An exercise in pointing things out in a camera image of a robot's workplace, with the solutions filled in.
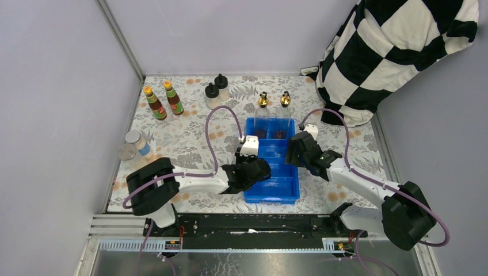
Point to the blue plastic divided bin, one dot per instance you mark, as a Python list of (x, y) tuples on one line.
[(283, 185)]

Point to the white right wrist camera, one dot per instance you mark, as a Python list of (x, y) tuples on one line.
[(311, 129)]

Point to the floral table mat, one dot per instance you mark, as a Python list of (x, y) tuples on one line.
[(189, 141)]

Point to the silver lid spice jar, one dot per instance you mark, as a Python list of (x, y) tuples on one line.
[(136, 138)]

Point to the black white checkered cloth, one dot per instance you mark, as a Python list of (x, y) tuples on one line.
[(381, 46)]

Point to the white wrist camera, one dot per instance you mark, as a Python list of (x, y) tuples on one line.
[(311, 129), (249, 145)]

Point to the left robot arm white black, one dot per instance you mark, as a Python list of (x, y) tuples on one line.
[(152, 187)]

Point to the black lid spice jar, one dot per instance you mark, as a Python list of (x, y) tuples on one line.
[(212, 94), (222, 83)]

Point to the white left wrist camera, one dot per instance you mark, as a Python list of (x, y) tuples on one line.
[(249, 145)]

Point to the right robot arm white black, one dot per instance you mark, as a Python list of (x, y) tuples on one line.
[(400, 212)]

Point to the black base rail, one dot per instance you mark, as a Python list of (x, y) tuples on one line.
[(245, 231)]

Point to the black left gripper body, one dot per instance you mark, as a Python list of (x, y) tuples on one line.
[(243, 160)]

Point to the brown sauce bottle yellow cap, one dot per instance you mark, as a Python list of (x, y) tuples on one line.
[(154, 103)]

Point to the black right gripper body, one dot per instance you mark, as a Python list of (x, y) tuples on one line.
[(305, 166)]

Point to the glass oil bottle gold spout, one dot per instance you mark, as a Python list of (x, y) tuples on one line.
[(261, 116)]

